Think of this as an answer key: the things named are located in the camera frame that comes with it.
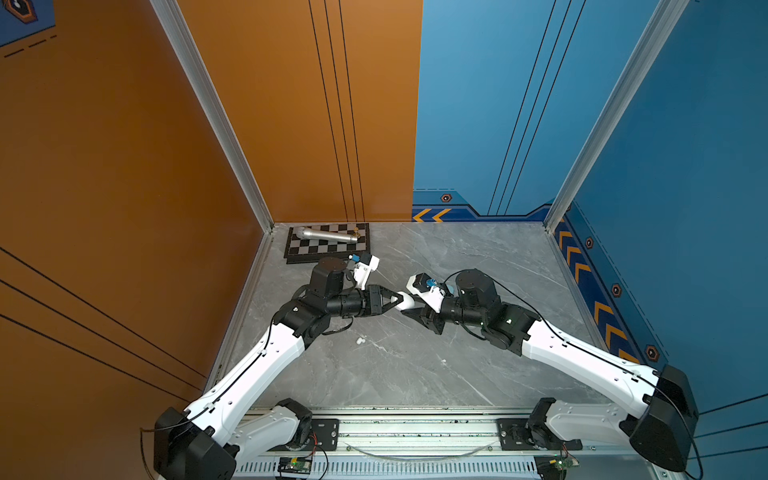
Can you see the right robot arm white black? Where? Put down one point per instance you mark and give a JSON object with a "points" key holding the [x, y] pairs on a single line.
{"points": [[650, 410]]}

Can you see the white earbud charging case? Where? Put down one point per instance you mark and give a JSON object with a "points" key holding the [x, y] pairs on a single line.
{"points": [[406, 302]]}

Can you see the left aluminium corner post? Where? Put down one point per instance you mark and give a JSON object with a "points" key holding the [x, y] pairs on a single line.
{"points": [[175, 27]]}

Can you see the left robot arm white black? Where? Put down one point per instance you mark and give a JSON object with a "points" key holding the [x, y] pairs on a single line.
{"points": [[205, 440]]}

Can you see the aluminium corner post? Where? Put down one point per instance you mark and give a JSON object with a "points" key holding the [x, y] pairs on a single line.
{"points": [[175, 27], [653, 38]]}

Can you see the silver microphone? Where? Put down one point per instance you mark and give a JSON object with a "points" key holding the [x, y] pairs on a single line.
{"points": [[307, 233]]}

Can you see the left green circuit board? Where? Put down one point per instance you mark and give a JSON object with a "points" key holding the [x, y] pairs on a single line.
{"points": [[294, 467]]}

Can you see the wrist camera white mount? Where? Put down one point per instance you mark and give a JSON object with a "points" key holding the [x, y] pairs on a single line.
{"points": [[364, 265], [428, 290]]}

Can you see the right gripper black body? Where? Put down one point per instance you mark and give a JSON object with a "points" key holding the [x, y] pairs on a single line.
{"points": [[435, 320]]}

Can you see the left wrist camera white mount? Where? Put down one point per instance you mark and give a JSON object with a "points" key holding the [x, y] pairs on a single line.
{"points": [[364, 265]]}

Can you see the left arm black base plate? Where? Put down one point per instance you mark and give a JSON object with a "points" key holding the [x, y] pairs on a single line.
{"points": [[323, 430]]}

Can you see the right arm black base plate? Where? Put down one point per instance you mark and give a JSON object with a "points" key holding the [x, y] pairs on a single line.
{"points": [[517, 434]]}

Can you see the black white chessboard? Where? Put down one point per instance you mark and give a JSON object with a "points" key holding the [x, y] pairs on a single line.
{"points": [[299, 251]]}

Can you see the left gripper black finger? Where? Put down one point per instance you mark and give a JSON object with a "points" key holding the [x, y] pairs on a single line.
{"points": [[389, 306], [391, 297]]}

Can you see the right aluminium corner post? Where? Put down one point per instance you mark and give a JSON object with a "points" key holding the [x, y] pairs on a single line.
{"points": [[653, 38]]}

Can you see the green circuit board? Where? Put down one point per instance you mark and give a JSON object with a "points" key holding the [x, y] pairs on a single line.
{"points": [[294, 467], [556, 467]]}

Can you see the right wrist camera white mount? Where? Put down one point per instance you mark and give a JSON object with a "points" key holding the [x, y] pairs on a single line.
{"points": [[428, 290]]}

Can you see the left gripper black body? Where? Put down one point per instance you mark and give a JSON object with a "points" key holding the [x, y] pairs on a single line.
{"points": [[370, 290]]}

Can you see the right green circuit board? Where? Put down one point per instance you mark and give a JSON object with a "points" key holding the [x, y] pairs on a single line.
{"points": [[556, 467]]}

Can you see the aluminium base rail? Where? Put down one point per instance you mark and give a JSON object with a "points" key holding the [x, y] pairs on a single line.
{"points": [[440, 444]]}

